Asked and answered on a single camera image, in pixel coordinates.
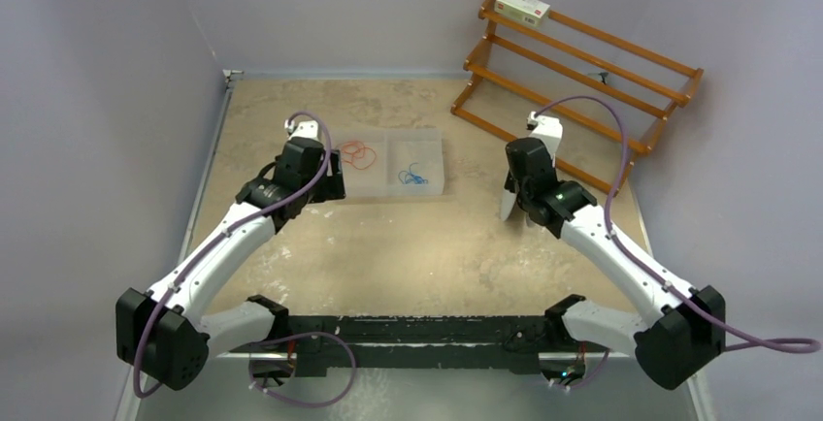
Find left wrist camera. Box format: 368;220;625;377
283;119;327;146

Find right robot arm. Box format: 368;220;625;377
505;137;726;390

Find blue wire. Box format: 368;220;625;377
397;160;430;187

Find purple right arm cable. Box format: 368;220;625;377
535;95;823;355

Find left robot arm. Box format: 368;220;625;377
115;137;346;399

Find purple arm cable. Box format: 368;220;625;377
535;95;823;355
132;111;334;400

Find white filament spool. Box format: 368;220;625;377
499;172;517;221

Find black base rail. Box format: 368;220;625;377
247;294;609;381

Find white cardboard box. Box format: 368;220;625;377
493;0;550;28

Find wooden shoe rack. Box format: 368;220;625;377
450;0;704;187

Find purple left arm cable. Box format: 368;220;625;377
132;111;334;400

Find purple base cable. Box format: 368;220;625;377
248;332;357;409

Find translucent plastic divided tray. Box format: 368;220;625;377
332;128;445;199

